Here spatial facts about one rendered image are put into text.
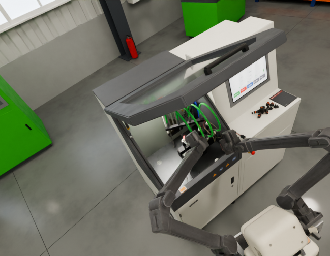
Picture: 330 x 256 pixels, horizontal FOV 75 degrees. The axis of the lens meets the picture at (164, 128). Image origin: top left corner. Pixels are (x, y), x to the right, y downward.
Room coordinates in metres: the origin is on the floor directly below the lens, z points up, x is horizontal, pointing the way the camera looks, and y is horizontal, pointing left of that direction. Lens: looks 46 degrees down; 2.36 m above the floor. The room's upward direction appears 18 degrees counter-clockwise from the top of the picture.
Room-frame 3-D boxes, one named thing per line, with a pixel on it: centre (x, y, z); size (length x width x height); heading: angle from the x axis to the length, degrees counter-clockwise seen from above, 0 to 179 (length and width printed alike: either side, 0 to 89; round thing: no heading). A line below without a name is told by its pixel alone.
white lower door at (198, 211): (0.80, -0.19, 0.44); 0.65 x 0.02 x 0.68; 111
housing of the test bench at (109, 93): (1.59, -0.26, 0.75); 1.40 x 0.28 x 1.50; 111
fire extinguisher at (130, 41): (4.79, 0.13, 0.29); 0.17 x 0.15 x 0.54; 120
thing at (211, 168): (0.82, -0.19, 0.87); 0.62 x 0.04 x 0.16; 111
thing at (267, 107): (1.17, -0.84, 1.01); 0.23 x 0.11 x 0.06; 111
